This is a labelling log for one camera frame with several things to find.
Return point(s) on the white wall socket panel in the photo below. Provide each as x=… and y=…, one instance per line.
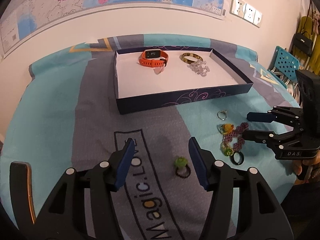
x=247, y=12

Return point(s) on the pink heart stone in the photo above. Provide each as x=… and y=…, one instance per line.
x=159, y=70

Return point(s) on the dark blue shallow box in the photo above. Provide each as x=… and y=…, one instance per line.
x=138, y=88

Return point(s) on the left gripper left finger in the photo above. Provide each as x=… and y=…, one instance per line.
x=106, y=177

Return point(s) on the tortoiseshell gold bangle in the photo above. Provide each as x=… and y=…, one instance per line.
x=190, y=58

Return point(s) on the black handbag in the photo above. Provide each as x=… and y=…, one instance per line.
x=303, y=43

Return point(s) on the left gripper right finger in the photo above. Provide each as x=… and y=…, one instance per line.
x=214, y=176

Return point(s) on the blue perforated chair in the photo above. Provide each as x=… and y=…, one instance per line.
x=284, y=63

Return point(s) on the yellow hanging garment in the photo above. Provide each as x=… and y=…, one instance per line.
x=310, y=26

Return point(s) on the wooden skateboard edge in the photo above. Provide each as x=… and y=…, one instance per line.
x=21, y=195

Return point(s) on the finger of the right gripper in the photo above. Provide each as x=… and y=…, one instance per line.
x=265, y=116
x=265, y=136

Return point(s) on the right hand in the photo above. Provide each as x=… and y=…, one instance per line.
x=306, y=169

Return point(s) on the orange smart watch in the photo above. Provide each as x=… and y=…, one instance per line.
x=153, y=58

